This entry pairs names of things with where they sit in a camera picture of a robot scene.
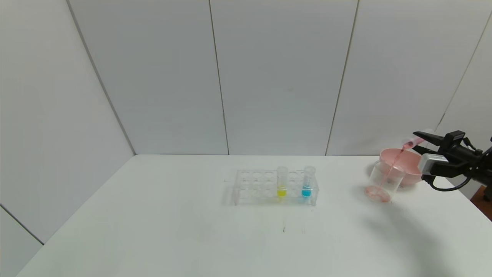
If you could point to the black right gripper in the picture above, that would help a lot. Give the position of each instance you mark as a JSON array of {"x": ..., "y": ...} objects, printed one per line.
[{"x": 452, "y": 141}]

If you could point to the test tube with red pigment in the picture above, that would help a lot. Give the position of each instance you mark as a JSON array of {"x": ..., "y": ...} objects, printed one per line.
[{"x": 408, "y": 144}]

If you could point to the test tube with yellow pigment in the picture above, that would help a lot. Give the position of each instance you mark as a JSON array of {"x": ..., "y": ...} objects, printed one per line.
[{"x": 281, "y": 181}]

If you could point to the test tube with blue pigment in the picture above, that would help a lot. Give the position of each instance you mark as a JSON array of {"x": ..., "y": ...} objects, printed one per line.
[{"x": 308, "y": 181}]

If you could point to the clear acrylic test tube rack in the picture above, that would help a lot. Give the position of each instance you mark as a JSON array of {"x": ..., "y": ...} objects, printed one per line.
[{"x": 261, "y": 185}]

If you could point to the pink bowl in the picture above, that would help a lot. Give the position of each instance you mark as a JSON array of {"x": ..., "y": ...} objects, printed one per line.
[{"x": 413, "y": 169}]

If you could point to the clear plastic measuring cup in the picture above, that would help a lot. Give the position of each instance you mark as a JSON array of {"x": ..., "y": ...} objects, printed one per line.
[{"x": 384, "y": 182}]

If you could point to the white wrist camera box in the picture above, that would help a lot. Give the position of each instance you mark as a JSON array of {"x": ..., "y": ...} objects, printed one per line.
[{"x": 430, "y": 165}]

